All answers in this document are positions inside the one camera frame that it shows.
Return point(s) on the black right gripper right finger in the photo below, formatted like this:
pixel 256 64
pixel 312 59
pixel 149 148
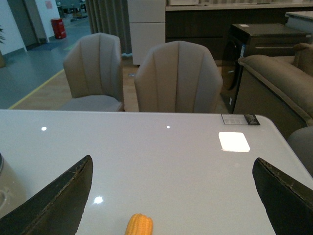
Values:
pixel 288 203

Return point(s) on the table corner label sticker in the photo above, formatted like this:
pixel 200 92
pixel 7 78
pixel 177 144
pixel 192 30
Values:
pixel 240 119

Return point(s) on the beige chair left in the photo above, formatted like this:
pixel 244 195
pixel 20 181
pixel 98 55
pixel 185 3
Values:
pixel 93 69

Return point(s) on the yellow corn cob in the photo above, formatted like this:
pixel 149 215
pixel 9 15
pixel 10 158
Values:
pixel 139 224

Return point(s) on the beige sofa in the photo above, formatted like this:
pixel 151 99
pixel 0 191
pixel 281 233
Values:
pixel 279 88

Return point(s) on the white refrigerator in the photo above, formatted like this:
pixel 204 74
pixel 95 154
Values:
pixel 147 26

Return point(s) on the dark kitchen counter cabinet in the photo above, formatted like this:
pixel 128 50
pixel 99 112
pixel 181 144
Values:
pixel 209 25

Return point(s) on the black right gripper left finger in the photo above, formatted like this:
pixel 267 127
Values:
pixel 55 210

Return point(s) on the cream electric cooking pot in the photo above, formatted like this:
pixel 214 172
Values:
pixel 12 191

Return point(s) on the beige chair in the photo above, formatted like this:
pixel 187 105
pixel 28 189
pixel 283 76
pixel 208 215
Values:
pixel 93 69
pixel 178 77

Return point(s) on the grey chair at right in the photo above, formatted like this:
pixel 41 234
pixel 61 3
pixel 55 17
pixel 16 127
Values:
pixel 301 142

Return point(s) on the beige chair centre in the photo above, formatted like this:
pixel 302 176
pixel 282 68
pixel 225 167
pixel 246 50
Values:
pixel 178 77

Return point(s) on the grey curtain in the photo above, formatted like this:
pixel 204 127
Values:
pixel 110 17

